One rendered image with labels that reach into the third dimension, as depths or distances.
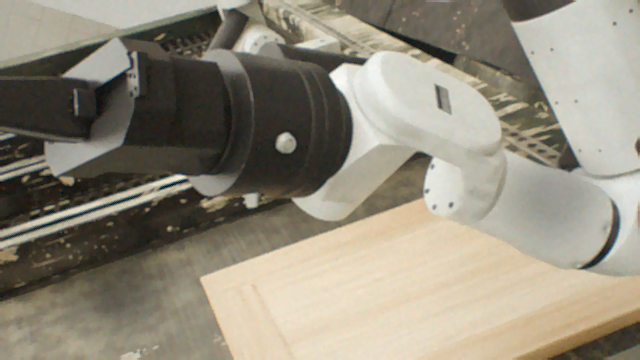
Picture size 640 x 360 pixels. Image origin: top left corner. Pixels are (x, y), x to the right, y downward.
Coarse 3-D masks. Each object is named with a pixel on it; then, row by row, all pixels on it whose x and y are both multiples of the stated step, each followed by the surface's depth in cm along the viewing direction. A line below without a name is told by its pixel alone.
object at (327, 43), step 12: (324, 36) 182; (312, 48) 176; (324, 48) 177; (336, 48) 178; (0, 132) 164; (0, 144) 161; (12, 144) 161; (24, 144) 162; (36, 144) 163; (0, 156) 161; (12, 156) 162; (24, 156) 163; (36, 156) 164; (0, 168) 162
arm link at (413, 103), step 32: (384, 64) 51; (416, 64) 53; (384, 96) 49; (416, 96) 51; (448, 96) 53; (480, 96) 55; (384, 128) 50; (416, 128) 50; (448, 128) 51; (480, 128) 53; (448, 160) 52; (480, 160) 52; (448, 192) 58; (480, 192) 55
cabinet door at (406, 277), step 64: (320, 256) 108; (384, 256) 106; (448, 256) 103; (512, 256) 100; (256, 320) 98; (320, 320) 96; (384, 320) 93; (448, 320) 91; (512, 320) 89; (576, 320) 87
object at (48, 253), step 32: (128, 192) 126; (160, 192) 123; (192, 192) 124; (32, 224) 122; (64, 224) 120; (96, 224) 120; (128, 224) 122; (160, 224) 124; (192, 224) 126; (0, 256) 117; (32, 256) 119; (64, 256) 121; (96, 256) 122; (0, 288) 119
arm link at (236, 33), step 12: (228, 12) 130; (240, 12) 130; (228, 24) 129; (240, 24) 130; (252, 24) 133; (216, 36) 130; (228, 36) 130; (240, 36) 132; (252, 36) 128; (264, 36) 127; (276, 36) 128; (216, 48) 130; (228, 48) 131; (240, 48) 130; (252, 48) 127
